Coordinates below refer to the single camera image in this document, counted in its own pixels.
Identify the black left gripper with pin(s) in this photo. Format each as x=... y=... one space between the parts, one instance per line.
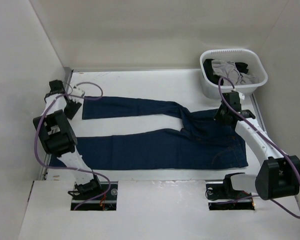
x=69 y=114

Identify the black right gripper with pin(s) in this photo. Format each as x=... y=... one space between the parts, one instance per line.
x=217 y=117

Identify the dark blue denim trousers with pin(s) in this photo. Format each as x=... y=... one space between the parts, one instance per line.
x=201 y=143

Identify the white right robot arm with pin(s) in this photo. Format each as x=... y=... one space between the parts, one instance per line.
x=278 y=176

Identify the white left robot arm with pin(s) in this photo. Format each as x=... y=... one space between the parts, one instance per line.
x=57 y=137

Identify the white plastic laundry basket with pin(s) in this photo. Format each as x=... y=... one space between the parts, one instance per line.
x=247 y=56

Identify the grey garment in basket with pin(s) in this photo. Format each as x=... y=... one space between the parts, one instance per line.
x=237 y=72

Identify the black garment in basket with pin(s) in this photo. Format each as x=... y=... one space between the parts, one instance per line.
x=208 y=71

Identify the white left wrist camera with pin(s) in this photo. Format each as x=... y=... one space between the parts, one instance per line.
x=77 y=92

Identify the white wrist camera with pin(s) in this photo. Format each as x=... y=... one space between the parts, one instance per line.
x=77 y=92
x=241 y=96

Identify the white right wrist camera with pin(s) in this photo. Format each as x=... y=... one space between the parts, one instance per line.
x=241 y=96

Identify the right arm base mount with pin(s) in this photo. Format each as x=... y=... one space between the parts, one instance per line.
x=223 y=198

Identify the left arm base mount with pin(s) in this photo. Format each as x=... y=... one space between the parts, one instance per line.
x=95 y=195

